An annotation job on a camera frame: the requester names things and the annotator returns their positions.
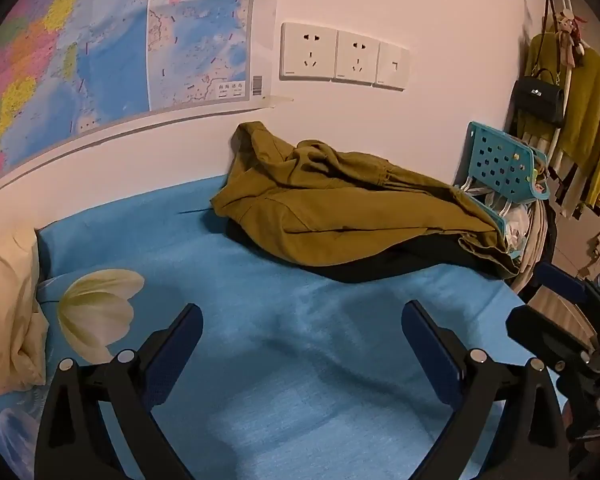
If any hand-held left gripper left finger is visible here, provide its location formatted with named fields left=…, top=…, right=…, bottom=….
left=34, top=303, right=204, bottom=480

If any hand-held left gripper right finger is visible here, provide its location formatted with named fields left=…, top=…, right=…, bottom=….
left=401, top=300, right=571, bottom=480

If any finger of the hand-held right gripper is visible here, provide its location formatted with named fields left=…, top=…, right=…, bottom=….
left=536, top=261, right=600, bottom=321
left=507, top=304, right=599, bottom=369

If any olive green jacket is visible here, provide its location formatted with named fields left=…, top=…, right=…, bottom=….
left=211, top=121, right=521, bottom=281

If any beige hanging cloth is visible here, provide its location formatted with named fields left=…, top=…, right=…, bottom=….
left=510, top=200, right=557, bottom=293

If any white cloth bundle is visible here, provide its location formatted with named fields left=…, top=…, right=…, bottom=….
left=501, top=204, right=532, bottom=252

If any blue floral bed sheet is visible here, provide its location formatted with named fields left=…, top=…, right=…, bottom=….
left=0, top=175, right=567, bottom=480

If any black garment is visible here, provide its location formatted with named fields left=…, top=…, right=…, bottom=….
left=225, top=220, right=511, bottom=284

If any beige pleated skirt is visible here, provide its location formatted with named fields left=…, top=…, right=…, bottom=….
left=510, top=129, right=600, bottom=219

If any teal plastic basket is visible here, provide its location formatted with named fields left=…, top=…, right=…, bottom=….
left=457, top=121, right=551, bottom=262

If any cream pillow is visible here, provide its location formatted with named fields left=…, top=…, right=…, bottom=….
left=0, top=226, right=49, bottom=392

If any yellow-green sweater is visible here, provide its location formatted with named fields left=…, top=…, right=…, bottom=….
left=522, top=32, right=600, bottom=211

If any black handbag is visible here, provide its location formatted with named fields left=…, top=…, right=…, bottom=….
left=510, top=0, right=566, bottom=129

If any white coat rack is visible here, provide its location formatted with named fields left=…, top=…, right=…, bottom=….
left=544, top=0, right=592, bottom=161

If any small plush toy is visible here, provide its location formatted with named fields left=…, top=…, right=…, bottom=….
left=554, top=9, right=589, bottom=69

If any white wall socket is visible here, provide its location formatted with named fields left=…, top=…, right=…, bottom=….
left=279, top=21, right=339, bottom=81
left=332, top=30, right=381, bottom=84

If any colourful wall map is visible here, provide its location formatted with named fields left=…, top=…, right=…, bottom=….
left=0, top=0, right=259, bottom=192

